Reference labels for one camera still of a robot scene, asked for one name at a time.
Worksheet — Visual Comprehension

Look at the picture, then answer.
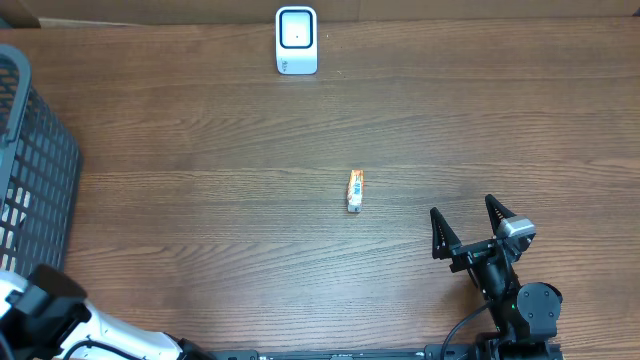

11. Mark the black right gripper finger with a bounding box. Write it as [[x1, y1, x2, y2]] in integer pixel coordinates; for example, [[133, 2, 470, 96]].
[[485, 194, 515, 235], [430, 207, 461, 260]]

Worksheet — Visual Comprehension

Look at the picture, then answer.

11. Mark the small orange juice carton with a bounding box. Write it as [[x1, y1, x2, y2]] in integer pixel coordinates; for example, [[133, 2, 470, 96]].
[[346, 170, 364, 213]]

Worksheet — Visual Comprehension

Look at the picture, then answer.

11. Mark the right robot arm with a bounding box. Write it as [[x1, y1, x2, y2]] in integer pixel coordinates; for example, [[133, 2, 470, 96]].
[[441, 194, 563, 359]]

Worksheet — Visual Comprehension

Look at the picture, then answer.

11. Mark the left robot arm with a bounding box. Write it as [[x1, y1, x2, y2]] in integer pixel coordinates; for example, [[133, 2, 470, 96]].
[[1, 265, 261, 360]]

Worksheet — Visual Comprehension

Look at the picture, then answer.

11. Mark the white barcode scanner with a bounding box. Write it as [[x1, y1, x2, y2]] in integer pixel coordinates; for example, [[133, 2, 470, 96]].
[[275, 5, 318, 75]]

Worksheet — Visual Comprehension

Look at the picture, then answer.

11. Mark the dark plastic mesh basket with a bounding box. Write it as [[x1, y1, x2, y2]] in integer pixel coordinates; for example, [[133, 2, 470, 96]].
[[1, 44, 84, 277]]

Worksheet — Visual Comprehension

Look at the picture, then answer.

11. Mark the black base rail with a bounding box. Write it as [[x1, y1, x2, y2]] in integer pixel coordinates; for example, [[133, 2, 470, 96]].
[[209, 342, 565, 360]]

